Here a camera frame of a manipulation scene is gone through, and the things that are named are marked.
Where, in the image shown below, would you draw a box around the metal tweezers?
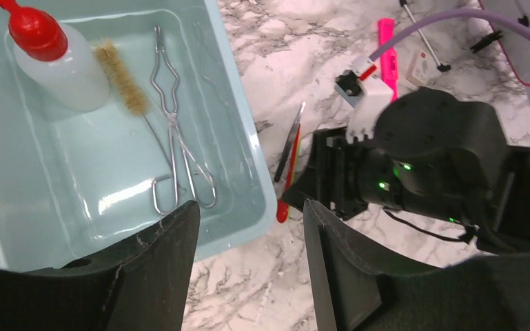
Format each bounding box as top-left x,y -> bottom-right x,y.
273,101 -> 307,183

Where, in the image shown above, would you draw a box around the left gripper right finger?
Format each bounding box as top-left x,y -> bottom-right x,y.
303,200 -> 530,330

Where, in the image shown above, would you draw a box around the pink highlighter marker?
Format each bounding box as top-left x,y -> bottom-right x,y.
377,18 -> 398,101

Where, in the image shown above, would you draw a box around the white red-capped wash bottle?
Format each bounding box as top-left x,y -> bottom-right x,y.
0,1 -> 110,112

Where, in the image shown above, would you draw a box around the tan test tube brush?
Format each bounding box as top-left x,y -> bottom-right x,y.
92,40 -> 183,193

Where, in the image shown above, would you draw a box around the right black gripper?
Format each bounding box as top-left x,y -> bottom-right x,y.
282,88 -> 509,222

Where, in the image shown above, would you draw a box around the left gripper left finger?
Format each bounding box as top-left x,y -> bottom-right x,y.
0,201 -> 201,330

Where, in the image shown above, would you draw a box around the small white eraser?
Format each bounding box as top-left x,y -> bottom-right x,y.
405,50 -> 439,86

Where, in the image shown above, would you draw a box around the whiteboard stand rod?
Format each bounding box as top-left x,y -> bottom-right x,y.
399,0 -> 451,72

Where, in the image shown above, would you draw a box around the teal plastic bin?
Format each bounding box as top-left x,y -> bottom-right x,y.
0,1 -> 276,272

